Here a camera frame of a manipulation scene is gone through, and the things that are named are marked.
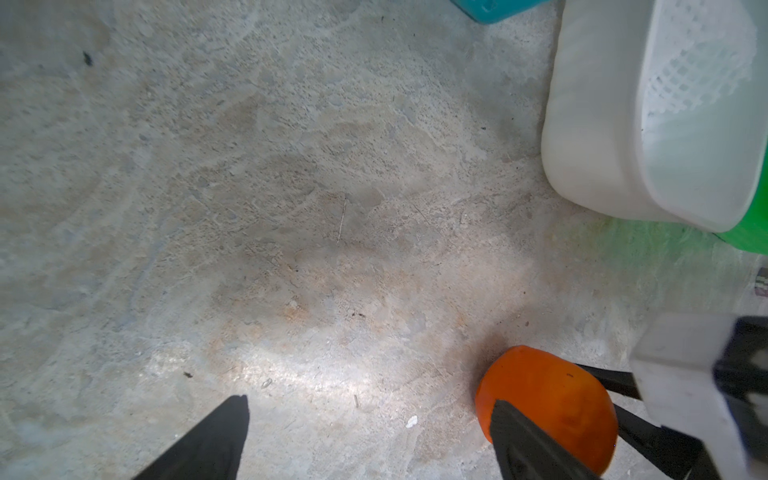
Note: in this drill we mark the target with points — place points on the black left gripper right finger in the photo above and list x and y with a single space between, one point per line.
526 452

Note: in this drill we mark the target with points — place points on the netted orange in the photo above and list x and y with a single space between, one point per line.
561 398

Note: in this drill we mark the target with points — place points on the white foam net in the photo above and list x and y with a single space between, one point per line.
701 52

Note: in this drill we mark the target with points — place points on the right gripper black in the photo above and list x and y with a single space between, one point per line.
740 375

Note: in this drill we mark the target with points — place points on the teal plastic basket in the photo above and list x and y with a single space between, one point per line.
493 11

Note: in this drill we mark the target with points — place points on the green plastic basket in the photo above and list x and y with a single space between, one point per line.
751 233

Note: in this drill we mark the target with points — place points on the white plastic tub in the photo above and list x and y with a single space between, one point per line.
699 167

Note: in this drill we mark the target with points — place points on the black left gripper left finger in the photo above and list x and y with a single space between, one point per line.
212 449

